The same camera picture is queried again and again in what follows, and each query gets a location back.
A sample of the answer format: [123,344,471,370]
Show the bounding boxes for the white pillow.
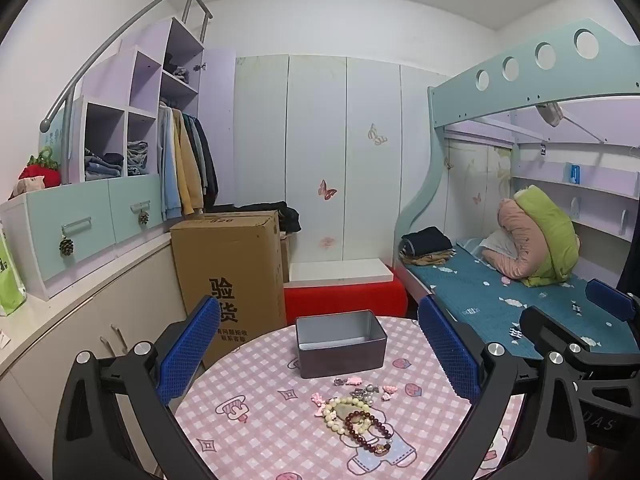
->
[477,232,519,262]

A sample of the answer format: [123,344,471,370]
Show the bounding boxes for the red strawberry plush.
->
[18,147,62,189]

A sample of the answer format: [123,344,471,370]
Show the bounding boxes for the folded denim clothes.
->
[127,140,150,177]

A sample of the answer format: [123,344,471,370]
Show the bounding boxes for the grey metal handrail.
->
[41,0,214,132]

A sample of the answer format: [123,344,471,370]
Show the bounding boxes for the folded blue jeans stack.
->
[84,147,125,181]

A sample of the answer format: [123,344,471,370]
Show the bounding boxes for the dark red bead bracelet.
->
[345,410,393,457]

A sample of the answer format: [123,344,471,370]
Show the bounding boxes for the pink and green quilt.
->
[496,185,582,289]

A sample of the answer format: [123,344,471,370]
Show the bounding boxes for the yellow hanging jacket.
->
[172,108,204,216]

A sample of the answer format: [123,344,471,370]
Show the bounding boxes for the dark cloth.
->
[616,237,640,302]

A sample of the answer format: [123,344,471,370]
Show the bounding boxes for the tall cardboard box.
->
[170,210,288,368]

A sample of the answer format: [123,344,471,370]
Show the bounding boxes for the folded navy clothes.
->
[400,226,454,257]

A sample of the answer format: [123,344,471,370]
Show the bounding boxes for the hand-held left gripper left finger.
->
[52,295,223,480]

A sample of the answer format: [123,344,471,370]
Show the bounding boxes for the pile of black clothes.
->
[215,201,301,235]

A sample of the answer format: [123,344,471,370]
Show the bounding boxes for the cream low cabinet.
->
[0,234,192,466]

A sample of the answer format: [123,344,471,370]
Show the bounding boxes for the green plastic bag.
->
[0,232,27,316]

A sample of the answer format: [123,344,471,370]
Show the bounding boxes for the cream bead bracelet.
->
[322,396,373,447]

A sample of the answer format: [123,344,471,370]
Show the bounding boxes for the light blue hanging jacket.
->
[158,105,184,222]

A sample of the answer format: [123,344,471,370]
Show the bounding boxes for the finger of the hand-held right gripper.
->
[520,306,593,357]
[586,278,640,323]

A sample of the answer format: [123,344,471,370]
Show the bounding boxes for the red ottoman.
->
[283,266,409,327]

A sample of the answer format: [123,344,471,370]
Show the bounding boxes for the folded dark clothes on shelf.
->
[163,52,190,84]

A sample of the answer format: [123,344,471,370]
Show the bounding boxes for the white board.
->
[288,258,395,284]

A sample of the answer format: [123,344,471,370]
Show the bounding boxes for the pink checked tablecloth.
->
[172,316,526,480]

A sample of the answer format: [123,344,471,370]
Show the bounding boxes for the teal bunk bed frame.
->
[397,19,640,291]

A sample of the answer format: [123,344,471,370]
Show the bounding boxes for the grey metal tin box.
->
[295,310,388,380]

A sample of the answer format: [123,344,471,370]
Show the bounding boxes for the blue patterned bed sheet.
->
[404,239,640,362]

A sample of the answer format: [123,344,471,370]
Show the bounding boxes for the cluster of small charms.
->
[332,375,383,406]

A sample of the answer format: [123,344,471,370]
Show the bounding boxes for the white wardrobe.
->
[234,54,451,267]

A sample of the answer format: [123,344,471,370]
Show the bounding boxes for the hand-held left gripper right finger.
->
[417,296,591,480]

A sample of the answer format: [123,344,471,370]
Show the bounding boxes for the grey bed lamp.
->
[537,102,564,128]

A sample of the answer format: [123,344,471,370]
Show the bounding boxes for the teal drawer cabinet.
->
[0,174,164,302]

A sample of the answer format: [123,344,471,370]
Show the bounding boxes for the purple stair cabinet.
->
[67,16,237,211]

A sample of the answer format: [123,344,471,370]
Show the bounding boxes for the tan scarf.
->
[402,251,456,266]

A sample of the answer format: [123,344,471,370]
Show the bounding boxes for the dark hanging jackets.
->
[192,114,220,209]

